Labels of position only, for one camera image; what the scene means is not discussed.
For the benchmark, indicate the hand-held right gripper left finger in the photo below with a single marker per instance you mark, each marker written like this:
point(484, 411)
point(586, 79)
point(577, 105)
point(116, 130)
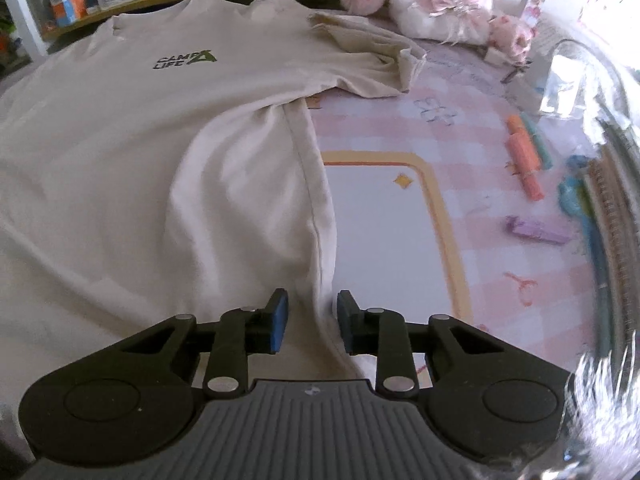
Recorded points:
point(281, 320)

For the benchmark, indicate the small pink plush toy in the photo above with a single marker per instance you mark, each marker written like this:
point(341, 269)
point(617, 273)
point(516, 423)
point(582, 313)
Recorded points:
point(510, 35)

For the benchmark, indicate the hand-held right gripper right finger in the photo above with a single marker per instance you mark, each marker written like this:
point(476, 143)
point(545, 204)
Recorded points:
point(344, 320)

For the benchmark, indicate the pink plaid mat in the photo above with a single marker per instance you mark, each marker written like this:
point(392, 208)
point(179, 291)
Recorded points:
point(390, 220)

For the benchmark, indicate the white shelf post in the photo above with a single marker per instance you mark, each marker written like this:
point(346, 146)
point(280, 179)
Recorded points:
point(17, 15)

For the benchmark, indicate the stack of spiral notebooks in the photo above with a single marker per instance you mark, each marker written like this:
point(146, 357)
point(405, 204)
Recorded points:
point(617, 200)

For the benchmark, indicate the teal marker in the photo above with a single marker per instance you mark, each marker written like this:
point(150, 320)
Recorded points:
point(540, 145)

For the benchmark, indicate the purple clip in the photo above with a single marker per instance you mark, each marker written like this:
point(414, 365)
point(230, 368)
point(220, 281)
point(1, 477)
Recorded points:
point(537, 230)

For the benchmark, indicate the beige t-shirt green print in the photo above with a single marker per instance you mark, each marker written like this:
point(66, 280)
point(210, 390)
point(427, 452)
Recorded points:
point(150, 160)

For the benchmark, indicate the white pink plush toy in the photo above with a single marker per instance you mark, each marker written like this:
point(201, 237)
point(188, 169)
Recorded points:
point(440, 10)

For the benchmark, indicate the clear plastic bag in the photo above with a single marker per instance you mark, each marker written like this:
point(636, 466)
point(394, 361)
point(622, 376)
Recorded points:
point(585, 75)

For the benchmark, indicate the orange marker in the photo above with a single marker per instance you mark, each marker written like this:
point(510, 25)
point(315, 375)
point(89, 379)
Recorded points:
point(525, 165)

